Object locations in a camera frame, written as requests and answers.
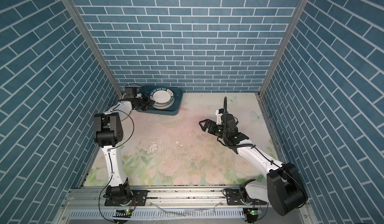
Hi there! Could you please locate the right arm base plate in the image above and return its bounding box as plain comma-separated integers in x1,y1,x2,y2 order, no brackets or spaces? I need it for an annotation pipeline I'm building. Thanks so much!
222,188,250,206

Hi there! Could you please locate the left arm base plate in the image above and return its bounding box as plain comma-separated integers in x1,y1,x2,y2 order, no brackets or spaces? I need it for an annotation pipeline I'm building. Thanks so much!
103,190,148,207

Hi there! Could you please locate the green lettered rim plate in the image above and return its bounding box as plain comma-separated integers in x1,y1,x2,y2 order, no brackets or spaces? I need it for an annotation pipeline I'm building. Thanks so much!
150,87,175,110

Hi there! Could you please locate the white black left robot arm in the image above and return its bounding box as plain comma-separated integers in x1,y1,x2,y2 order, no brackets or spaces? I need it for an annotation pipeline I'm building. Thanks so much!
94,94,155,206

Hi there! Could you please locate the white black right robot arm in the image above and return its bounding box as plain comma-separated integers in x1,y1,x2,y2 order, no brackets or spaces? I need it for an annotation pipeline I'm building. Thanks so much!
199,109,308,216

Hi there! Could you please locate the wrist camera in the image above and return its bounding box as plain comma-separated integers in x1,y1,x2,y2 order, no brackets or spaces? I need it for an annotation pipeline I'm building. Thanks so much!
215,108,224,125
124,86,142,99

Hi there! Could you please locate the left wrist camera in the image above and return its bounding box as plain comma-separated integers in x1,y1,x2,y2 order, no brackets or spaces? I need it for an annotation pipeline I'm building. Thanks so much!
124,86,142,99

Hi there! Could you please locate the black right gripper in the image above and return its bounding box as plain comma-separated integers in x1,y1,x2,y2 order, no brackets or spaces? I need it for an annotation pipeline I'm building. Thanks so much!
200,118,229,140

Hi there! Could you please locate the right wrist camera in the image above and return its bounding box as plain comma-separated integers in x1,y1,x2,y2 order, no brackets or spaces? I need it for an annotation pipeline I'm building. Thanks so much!
215,108,224,125

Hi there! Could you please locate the aluminium mounting rail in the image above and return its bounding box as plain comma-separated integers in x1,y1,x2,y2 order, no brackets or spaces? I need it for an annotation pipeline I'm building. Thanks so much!
53,185,317,224

